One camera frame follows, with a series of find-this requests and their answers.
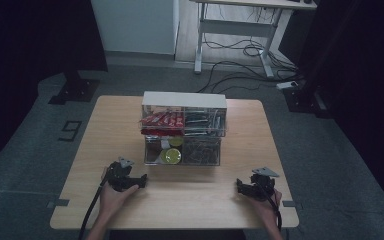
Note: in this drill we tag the black stand base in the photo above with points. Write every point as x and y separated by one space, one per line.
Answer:
75 90
305 100

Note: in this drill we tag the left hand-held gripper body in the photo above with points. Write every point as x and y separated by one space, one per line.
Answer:
119 174

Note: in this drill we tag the white cabinet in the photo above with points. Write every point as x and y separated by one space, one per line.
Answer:
135 26

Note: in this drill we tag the white power strip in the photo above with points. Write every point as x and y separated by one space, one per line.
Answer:
286 85

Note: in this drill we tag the dark curtain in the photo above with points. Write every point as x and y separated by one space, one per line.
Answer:
360 83
30 50

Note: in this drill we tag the clear acrylic organizer white lid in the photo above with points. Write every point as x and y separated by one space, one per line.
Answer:
184 100

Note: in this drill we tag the pile of red packets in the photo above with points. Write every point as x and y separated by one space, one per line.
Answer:
162 120

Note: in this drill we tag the pile of brown tea bags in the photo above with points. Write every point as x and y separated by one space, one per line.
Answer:
201 151

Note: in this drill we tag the person's right hand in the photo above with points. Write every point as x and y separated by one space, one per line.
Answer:
266 210

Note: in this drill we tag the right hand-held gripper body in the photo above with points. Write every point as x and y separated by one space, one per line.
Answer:
262 186

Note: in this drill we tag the white desk frame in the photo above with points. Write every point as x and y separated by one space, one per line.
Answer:
246 27

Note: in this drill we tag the person's left hand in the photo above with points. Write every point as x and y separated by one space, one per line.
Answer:
112 201

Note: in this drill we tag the pile of dark stick packets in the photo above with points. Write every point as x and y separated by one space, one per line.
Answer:
200 122

